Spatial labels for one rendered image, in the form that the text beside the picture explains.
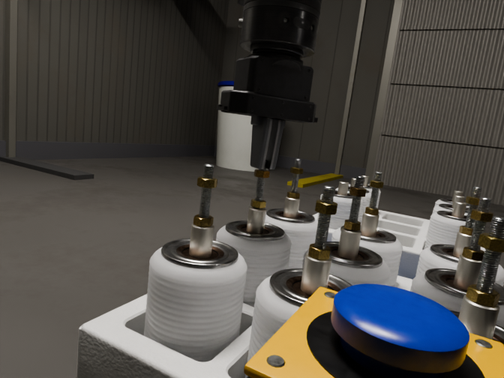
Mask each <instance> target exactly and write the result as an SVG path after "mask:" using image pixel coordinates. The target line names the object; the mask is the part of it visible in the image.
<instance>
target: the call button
mask: <svg viewBox="0 0 504 378"><path fill-rule="evenodd" d="M331 324H332V325H333V327H334V330H335V331H336V332H337V333H338V334H339V335H340V342H341V345H342V347H343V349H344V350H345V352H346V353H347V354H348V355H349V356H350V357H351V358H352V359H353V360H354V361H355V362H357V363H358V364H360V365H361V366H362V367H364V368H366V369H367V370H369V371H371V372H373V373H375V374H377V375H380V376H381V377H385V378H443V376H444V375H445V372H449V371H453V370H455V369H457V368H459V367H460V366H461V365H462V364H463V363H464V360H465V357H466V354H467V347H468V344H469V341H470V334H469V332H468V330H467V328H466V327H465V325H464V324H463V323H462V322H461V321H460V320H459V319H458V318H457V317H456V316H455V315H454V314H453V313H452V312H451V311H450V310H448V309H447V308H445V307H443V306H442V305H441V304H439V303H437V302H435V301H433V300H431V299H429V298H426V297H424V296H423V295H419V294H417V293H414V292H410V291H408V290H405V289H400V288H397V287H393V286H386V285H379V284H358V285H354V286H350V287H347V288H345V289H342V290H341V291H339V292H338V293H337V294H336V295H335V297H334V302H333V307H332V312H331Z"/></svg>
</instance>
